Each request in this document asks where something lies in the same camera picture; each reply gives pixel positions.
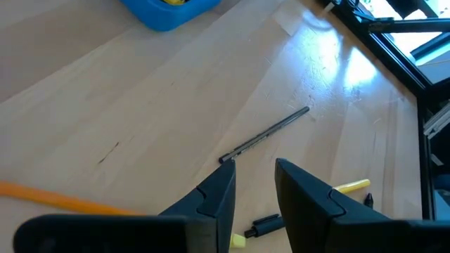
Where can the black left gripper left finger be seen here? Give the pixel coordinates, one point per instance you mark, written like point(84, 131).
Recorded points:
point(211, 211)

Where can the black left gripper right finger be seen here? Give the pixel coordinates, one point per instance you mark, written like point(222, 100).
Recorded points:
point(306, 218)

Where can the yellow brite liner highlighter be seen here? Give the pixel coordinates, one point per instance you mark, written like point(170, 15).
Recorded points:
point(353, 185)

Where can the black pencil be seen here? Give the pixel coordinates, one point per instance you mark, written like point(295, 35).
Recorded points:
point(263, 135)

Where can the yellow paintbrush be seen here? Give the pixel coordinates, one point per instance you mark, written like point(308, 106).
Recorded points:
point(52, 198)

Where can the blue plastic pencil box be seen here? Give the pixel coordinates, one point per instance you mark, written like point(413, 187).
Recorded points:
point(165, 14)

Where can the yellow highlighter with black cap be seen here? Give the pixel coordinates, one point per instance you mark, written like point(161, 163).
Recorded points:
point(174, 1)

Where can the black table frame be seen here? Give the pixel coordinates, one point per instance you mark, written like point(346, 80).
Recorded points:
point(424, 158)

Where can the silver aluminium rail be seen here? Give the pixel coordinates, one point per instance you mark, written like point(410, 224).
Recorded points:
point(437, 121)

